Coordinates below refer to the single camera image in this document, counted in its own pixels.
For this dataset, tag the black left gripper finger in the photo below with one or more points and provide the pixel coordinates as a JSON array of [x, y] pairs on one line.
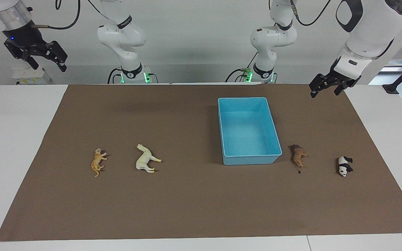
[[342, 88], [321, 82]]

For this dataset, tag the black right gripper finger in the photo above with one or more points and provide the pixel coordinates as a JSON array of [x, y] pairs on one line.
[[31, 62], [58, 54]]

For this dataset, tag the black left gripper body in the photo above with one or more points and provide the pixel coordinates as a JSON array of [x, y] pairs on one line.
[[344, 78]]

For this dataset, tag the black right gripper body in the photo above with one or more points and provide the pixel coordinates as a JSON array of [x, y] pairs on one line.
[[26, 40]]

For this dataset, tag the brown lion toy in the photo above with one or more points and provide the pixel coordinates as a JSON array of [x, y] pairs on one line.
[[297, 156]]

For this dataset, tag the black white panda toy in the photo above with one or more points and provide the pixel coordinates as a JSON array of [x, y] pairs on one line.
[[343, 170]]

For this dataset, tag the orange tiger toy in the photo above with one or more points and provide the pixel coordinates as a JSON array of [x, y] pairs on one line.
[[97, 161]]

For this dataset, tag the white horse toy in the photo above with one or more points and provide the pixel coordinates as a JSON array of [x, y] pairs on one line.
[[144, 161]]

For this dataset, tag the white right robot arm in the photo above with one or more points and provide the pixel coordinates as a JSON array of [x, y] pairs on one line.
[[120, 35]]

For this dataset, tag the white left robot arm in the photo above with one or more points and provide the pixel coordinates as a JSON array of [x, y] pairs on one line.
[[272, 36]]

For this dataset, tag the white box with yellow label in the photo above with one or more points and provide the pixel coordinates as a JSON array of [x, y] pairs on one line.
[[30, 75]]

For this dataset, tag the light blue storage box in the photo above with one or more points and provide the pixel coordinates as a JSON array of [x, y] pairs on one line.
[[246, 132]]

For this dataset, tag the brown table mat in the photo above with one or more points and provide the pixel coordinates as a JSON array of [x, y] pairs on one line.
[[187, 202]]

